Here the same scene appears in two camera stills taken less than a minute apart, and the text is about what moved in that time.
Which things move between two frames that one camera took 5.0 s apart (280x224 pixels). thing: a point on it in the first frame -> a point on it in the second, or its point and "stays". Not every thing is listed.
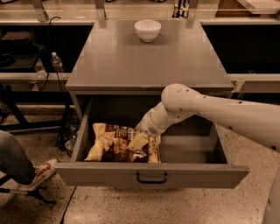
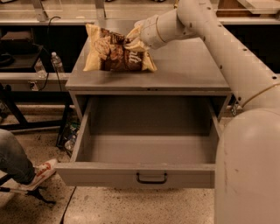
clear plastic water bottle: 57,63 stays
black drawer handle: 152,182 stays
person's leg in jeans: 14,164 stays
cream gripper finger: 138,142 -> 134,32
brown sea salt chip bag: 112,145 -> 106,51
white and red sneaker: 43,171 stays
